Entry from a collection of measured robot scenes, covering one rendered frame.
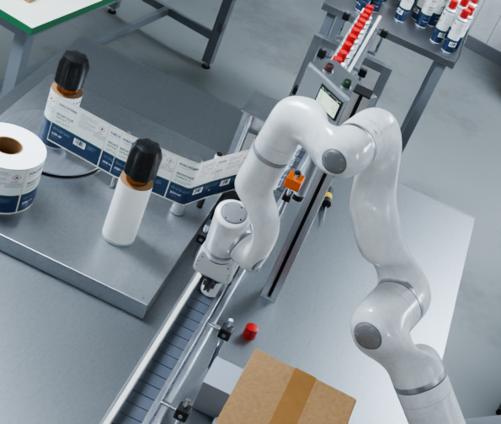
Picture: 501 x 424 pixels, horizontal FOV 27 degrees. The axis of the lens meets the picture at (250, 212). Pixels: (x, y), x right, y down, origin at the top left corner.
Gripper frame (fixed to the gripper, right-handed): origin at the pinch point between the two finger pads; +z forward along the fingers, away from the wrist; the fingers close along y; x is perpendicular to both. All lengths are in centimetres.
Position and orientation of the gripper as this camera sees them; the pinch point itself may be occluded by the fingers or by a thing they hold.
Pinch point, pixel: (209, 283)
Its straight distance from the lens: 266.0
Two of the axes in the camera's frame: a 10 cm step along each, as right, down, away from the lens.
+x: -3.8, 7.1, -5.9
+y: -9.0, -4.3, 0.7
